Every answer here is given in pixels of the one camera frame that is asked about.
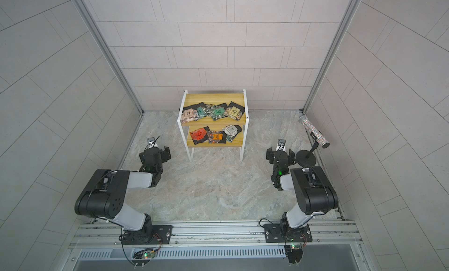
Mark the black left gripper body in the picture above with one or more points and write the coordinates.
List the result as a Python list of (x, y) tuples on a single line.
[(165, 157)]

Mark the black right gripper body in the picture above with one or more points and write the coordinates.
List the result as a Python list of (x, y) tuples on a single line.
[(273, 159)]

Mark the pink label tea bag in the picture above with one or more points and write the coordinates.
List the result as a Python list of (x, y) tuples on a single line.
[(189, 115)]

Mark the teal label tea bag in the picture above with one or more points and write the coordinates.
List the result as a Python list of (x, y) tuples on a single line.
[(201, 110)]

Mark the yellow label tea bag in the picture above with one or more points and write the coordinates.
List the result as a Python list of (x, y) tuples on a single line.
[(234, 111)]

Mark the green label tea bag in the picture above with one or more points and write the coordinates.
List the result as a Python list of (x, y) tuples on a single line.
[(219, 112)]

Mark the floral pattern tea bag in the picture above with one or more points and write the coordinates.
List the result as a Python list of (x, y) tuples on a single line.
[(209, 110)]

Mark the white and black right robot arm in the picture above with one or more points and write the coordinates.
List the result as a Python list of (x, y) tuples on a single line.
[(314, 194)]

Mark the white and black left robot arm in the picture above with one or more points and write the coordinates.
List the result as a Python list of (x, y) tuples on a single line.
[(104, 198)]

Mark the red label tea bag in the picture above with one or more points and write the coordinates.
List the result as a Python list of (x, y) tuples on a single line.
[(200, 135)]

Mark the orange label tea bag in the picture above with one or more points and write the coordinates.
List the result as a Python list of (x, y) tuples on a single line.
[(217, 137)]

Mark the patterned tube on black stand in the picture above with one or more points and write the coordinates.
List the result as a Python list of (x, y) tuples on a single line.
[(306, 158)]

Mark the right circuit board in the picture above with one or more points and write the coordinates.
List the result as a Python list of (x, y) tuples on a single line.
[(294, 254)]

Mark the circuit board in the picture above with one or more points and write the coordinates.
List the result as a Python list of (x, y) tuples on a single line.
[(143, 257), (294, 254)]

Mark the left circuit board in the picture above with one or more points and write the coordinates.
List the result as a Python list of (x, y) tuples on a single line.
[(143, 257)]

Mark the wooden two-tier shelf white frame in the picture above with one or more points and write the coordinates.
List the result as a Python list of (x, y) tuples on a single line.
[(216, 99)]

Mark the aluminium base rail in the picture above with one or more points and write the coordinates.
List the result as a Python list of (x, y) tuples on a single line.
[(175, 234)]

